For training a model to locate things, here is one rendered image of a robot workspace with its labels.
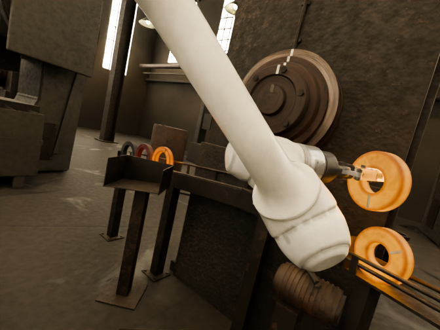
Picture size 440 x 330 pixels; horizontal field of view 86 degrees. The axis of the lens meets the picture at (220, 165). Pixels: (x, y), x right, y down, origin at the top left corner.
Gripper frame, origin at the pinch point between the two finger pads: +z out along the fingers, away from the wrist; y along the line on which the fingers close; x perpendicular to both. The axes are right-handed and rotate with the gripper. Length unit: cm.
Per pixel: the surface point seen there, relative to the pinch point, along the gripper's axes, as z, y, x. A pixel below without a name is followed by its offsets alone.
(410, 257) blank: 9.5, 7.0, -19.1
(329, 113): 7.5, -30.6, 17.8
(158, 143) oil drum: -34, -336, -30
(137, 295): -51, -74, -88
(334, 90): 7.6, -31.1, 26.7
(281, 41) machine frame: 2, -68, 53
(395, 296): 6.6, 8.0, -29.2
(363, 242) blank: 7.9, -4.8, -21.2
